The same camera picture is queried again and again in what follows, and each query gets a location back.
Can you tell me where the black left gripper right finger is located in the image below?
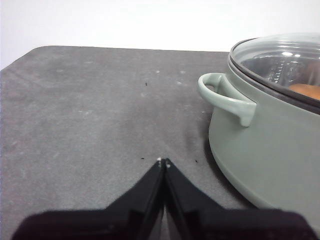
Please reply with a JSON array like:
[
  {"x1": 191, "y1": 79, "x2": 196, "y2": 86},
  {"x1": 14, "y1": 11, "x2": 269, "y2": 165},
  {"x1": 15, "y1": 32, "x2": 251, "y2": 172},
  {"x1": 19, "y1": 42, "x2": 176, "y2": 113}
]
[{"x1": 164, "y1": 157, "x2": 320, "y2": 240}]

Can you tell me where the glass lid with pale knob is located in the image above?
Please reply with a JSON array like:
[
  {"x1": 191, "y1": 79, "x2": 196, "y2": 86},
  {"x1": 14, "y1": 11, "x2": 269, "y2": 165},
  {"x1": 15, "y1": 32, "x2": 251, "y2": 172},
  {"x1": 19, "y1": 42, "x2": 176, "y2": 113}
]
[{"x1": 228, "y1": 32, "x2": 320, "y2": 109}]

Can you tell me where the brown potato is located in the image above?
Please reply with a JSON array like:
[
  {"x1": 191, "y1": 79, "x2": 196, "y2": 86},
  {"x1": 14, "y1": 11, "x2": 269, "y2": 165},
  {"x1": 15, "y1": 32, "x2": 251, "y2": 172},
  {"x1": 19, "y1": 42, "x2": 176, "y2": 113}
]
[{"x1": 288, "y1": 83, "x2": 320, "y2": 100}]

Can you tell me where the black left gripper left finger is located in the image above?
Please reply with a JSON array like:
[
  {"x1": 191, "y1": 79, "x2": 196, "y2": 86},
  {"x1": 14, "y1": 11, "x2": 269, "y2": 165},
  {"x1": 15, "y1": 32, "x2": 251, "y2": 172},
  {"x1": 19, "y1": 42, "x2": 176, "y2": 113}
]
[{"x1": 11, "y1": 158, "x2": 166, "y2": 240}]

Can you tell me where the pale green pot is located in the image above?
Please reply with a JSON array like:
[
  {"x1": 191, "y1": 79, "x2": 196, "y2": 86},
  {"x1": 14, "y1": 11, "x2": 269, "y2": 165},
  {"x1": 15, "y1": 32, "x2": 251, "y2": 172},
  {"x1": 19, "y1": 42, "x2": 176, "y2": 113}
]
[{"x1": 197, "y1": 37, "x2": 320, "y2": 240}]

